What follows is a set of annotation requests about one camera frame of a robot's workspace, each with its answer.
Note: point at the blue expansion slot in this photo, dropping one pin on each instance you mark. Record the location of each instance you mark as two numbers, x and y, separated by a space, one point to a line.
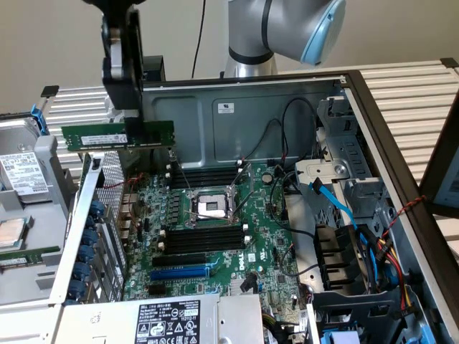
179 274

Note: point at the grey power supply unit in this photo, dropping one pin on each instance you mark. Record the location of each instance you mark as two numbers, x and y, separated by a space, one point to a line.
107 319

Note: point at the white case sticker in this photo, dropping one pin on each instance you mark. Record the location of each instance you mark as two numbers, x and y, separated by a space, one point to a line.
225 108

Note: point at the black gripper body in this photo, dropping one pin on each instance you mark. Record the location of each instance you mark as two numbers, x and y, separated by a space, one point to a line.
125 71

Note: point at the short black expansion slot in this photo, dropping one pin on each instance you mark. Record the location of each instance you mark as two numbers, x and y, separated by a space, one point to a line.
158 290

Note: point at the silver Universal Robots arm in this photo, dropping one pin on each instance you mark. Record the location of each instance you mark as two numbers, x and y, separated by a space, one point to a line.
287 25

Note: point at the black plastic fan shroud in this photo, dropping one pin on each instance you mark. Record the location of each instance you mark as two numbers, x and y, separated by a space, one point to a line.
337 254

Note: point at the open PC case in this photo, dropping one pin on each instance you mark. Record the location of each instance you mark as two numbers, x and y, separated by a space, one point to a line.
251 118

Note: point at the square CPU chip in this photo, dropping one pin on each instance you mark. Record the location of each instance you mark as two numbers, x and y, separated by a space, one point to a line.
10 234

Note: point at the green Dell motherboard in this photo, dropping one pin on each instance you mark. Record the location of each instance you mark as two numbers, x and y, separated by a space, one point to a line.
258 247

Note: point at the metal disk bay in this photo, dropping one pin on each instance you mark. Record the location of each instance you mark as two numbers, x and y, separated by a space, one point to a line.
344 168

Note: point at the blue disk bracket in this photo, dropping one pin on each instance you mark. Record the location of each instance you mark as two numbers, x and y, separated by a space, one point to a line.
40 120

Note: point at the thin metal locking lever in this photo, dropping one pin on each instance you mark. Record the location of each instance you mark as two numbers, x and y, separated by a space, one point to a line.
179 168

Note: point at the CPU socket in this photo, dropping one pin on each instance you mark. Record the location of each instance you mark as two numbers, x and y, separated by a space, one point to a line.
209 208

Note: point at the long black expansion slot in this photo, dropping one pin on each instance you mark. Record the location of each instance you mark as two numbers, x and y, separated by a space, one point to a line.
179 260

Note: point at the black RAM slot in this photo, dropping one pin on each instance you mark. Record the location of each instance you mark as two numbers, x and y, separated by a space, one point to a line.
204 239
204 170
204 245
204 174
204 233
204 179
204 251
204 184

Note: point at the small silver heat sink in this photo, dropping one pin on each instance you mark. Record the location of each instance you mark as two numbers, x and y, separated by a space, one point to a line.
242 286

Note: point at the blue card retainer row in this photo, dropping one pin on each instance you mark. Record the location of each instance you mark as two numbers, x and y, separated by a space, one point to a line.
87 251

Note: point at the black framed monitor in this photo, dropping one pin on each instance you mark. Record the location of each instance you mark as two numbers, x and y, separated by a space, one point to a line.
443 172

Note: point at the grey parts rack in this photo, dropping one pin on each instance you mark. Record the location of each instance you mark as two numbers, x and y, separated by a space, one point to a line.
46 222

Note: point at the green RAM stick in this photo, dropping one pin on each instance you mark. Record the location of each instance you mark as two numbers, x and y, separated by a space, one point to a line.
25 257
97 138

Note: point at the silver hard disk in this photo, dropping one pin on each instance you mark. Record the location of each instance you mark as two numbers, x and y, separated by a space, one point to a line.
21 168

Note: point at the metal socket cover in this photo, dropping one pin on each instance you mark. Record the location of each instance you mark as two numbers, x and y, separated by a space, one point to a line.
243 186

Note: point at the round coin battery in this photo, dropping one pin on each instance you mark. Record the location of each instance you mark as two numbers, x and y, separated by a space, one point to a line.
267 177

